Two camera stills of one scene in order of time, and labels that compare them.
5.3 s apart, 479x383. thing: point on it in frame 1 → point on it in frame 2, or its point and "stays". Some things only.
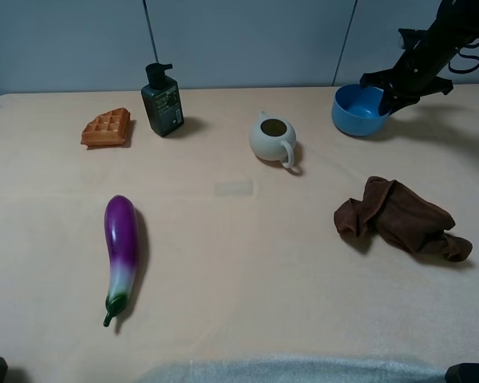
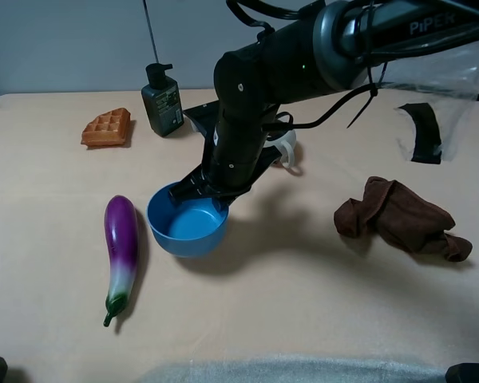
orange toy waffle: (107, 129) stays
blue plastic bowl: (358, 111) → (189, 227)
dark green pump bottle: (162, 99) stays
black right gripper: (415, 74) → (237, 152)
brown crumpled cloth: (389, 210) stays
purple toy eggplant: (121, 241) stays
